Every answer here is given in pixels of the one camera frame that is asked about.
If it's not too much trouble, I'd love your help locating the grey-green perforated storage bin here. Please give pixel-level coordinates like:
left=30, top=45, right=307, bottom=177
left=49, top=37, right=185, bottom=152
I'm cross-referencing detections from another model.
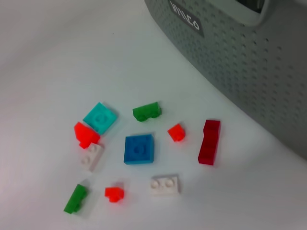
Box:
left=143, top=0, right=307, bottom=161

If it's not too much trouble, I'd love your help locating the green toy brick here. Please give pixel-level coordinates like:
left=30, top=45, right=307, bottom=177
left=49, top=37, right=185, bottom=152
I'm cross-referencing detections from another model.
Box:
left=132, top=101, right=162, bottom=123
left=63, top=184, right=89, bottom=214

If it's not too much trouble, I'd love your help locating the small red-orange toy brick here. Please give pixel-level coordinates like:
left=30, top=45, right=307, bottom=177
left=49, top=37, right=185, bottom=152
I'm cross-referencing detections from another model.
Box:
left=167, top=123, right=187, bottom=142
left=104, top=185, right=125, bottom=203

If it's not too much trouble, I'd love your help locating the blue square toy brick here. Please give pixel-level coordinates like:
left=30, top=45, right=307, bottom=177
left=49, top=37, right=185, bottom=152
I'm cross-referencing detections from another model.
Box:
left=123, top=133, right=155, bottom=165

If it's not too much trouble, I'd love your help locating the teal square toy brick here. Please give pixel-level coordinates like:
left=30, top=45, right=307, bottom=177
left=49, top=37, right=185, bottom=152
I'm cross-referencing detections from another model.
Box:
left=83, top=102, right=118, bottom=134

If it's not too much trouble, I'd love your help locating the dark red long toy brick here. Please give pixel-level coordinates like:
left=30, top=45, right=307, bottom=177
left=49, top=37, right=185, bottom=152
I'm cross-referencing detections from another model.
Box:
left=198, top=119, right=221, bottom=166

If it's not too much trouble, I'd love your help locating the red-orange sloped toy brick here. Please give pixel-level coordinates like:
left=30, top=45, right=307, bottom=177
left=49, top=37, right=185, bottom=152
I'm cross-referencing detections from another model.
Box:
left=73, top=121, right=101, bottom=150

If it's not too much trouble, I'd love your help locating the white two-stud toy brick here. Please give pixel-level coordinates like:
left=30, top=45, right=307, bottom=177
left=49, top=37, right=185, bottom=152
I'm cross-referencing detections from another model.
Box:
left=150, top=174, right=182, bottom=197
left=81, top=142, right=106, bottom=172

